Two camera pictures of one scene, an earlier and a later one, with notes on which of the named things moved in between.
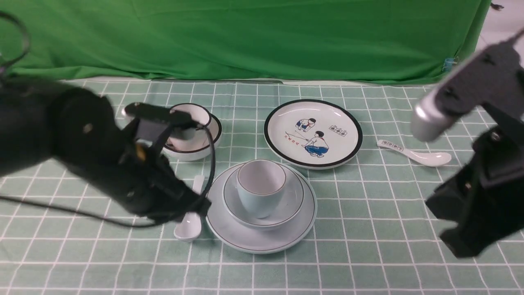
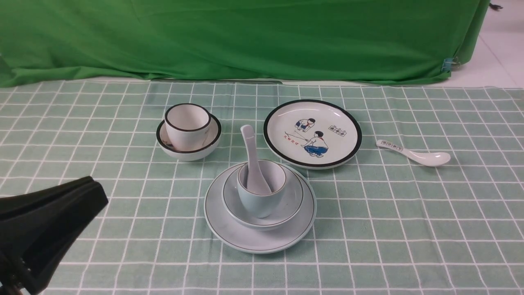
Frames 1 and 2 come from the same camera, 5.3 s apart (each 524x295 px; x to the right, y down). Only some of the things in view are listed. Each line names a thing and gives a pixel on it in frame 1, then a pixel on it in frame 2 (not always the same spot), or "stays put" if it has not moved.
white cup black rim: [187, 139] stays put
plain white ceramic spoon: [190, 228] → [256, 182]
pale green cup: [260, 183] stays put
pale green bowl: [293, 199] stays put
